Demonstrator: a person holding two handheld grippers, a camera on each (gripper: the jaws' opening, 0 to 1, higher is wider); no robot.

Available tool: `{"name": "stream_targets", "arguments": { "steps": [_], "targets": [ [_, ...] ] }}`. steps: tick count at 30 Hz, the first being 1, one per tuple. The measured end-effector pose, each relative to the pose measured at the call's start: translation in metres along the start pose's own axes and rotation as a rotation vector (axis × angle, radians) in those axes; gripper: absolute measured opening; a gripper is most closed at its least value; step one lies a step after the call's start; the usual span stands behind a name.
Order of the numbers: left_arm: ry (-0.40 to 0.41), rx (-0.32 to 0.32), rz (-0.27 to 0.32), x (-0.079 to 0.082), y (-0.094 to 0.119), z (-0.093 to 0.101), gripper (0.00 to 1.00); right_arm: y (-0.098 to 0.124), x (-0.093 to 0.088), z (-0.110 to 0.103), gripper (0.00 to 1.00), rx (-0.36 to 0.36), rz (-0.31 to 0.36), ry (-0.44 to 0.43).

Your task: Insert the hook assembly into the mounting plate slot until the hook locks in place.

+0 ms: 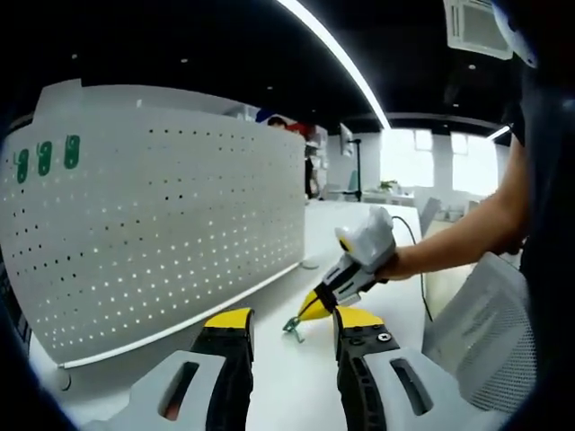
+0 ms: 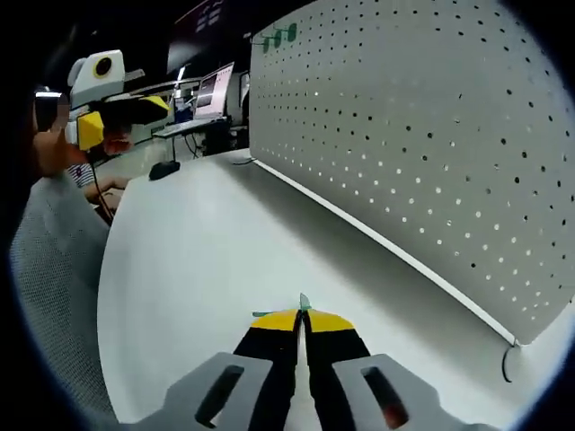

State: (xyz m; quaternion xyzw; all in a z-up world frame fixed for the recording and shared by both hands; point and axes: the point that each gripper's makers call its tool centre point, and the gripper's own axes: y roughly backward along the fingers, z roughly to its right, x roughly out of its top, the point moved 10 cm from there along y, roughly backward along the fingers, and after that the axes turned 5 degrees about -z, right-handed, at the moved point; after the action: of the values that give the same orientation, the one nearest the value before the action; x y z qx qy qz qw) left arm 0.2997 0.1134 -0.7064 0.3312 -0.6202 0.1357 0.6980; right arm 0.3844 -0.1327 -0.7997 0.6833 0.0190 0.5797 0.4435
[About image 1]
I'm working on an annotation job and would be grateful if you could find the white perforated mounting plate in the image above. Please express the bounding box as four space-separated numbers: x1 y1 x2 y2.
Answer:
0 107 307 369

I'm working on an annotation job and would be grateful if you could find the long ceiling light strip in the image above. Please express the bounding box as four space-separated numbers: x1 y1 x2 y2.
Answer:
274 0 391 132

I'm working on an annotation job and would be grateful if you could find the person's right hand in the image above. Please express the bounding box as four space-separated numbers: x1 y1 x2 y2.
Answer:
375 249 409 284

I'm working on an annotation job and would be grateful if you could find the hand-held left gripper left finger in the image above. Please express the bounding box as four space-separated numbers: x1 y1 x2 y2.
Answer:
83 307 256 431

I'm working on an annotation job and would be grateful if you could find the green hook assembly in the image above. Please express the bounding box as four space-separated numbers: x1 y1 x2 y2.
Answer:
63 134 82 171
37 141 54 177
12 148 31 184
281 313 306 345

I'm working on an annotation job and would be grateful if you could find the white worn device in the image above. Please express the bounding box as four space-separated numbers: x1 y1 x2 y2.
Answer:
491 0 539 69

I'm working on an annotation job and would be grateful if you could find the black floor stand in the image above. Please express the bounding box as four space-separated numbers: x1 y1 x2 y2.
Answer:
339 121 365 202

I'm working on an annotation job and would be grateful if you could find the operator in striped shirt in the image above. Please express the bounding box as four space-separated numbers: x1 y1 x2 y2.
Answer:
502 57 575 405

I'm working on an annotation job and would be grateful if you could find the ceiling air vent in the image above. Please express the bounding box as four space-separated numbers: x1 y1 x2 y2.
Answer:
442 0 514 60

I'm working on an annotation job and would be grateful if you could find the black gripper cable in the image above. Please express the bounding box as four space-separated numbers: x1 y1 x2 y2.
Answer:
389 215 436 323

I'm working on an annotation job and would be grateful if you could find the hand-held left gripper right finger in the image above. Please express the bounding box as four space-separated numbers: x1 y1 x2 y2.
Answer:
332 306 500 431

